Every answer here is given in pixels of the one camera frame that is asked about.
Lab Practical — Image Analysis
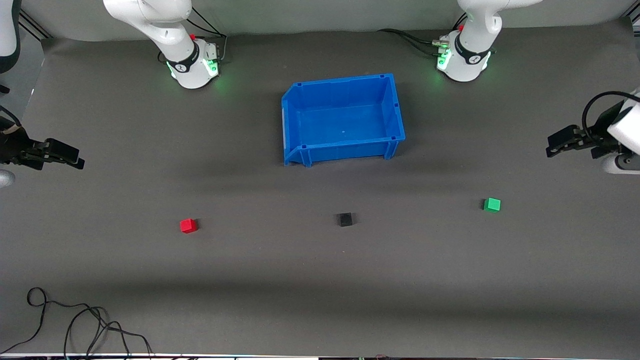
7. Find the blue plastic storage bin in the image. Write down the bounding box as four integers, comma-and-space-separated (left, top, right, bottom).
281, 73, 406, 168

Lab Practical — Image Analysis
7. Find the dark grey table mat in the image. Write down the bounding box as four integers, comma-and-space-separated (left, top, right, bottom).
0, 19, 640, 357

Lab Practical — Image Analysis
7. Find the thin black loose cable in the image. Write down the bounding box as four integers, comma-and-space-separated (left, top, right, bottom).
0, 287, 108, 354
64, 306, 154, 358

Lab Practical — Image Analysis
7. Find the black right arm base cable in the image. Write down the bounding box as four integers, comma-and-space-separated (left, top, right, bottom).
157, 7, 229, 64

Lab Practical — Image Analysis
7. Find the black arm base cable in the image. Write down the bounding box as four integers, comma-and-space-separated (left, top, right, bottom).
157, 7, 229, 64
377, 28, 447, 57

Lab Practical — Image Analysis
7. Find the black left arm base cable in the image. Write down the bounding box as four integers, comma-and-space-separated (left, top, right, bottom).
377, 28, 447, 57

